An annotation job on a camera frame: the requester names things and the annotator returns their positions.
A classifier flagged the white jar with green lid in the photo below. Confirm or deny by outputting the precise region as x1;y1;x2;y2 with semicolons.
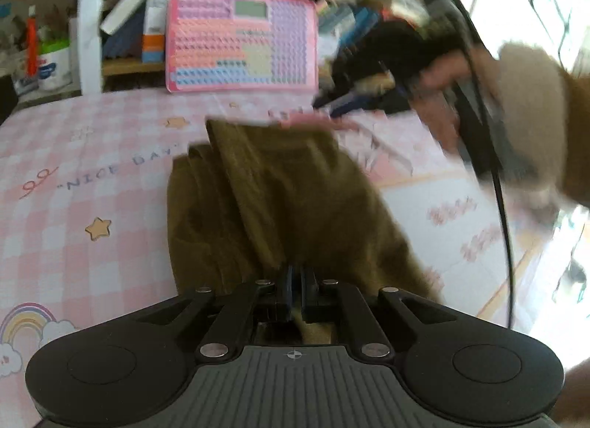
38;38;73;91

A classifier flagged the pink cartoon desk mat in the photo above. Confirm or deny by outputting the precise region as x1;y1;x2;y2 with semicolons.
0;86;590;428

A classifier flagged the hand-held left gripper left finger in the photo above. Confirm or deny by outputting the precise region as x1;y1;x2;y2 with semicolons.
136;264;294;364

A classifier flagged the person's right hand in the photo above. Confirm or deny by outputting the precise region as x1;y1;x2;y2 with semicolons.
412;46;502;156

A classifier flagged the black cable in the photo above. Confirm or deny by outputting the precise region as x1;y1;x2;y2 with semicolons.
490;165;517;331

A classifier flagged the white and orange carton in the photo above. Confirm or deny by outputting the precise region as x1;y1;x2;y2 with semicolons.
141;0;173;64

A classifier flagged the person's left forearm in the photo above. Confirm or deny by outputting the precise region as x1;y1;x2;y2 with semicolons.
548;359;590;428

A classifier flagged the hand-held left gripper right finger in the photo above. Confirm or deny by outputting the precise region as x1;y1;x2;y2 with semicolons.
302;264;455;364

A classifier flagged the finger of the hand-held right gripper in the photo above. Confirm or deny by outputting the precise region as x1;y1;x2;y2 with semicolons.
312;76;413;118

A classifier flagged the white shelf unit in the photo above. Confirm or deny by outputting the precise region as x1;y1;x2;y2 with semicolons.
0;0;443;101

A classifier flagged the row of colourful books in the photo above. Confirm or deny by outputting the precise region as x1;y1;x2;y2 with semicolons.
175;0;388;73

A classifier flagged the pink toy learning tablet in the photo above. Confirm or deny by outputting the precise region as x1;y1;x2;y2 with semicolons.
165;0;320;95

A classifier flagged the brown corduroy garment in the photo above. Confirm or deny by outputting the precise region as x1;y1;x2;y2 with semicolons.
166;118;444;346

